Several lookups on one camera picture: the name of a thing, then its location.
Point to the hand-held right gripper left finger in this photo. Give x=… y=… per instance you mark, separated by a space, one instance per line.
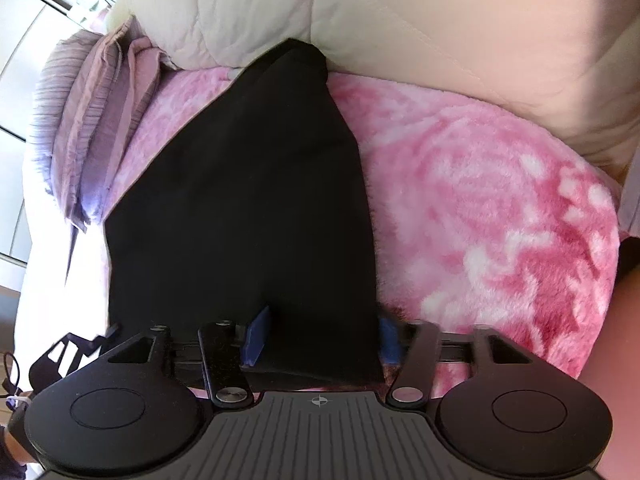
x=256 y=337

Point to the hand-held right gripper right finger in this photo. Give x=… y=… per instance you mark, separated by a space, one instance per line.
x=389 y=340

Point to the black garment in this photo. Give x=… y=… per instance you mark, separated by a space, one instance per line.
x=250 y=200

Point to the person's left forearm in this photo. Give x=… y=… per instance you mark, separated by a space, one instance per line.
x=14 y=440

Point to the white bed sheet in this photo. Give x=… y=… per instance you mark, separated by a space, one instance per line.
x=55 y=285

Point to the pink rose blanket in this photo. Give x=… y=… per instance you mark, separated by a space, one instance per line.
x=475 y=210

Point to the cream quilted duvet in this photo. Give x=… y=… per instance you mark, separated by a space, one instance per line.
x=425 y=20

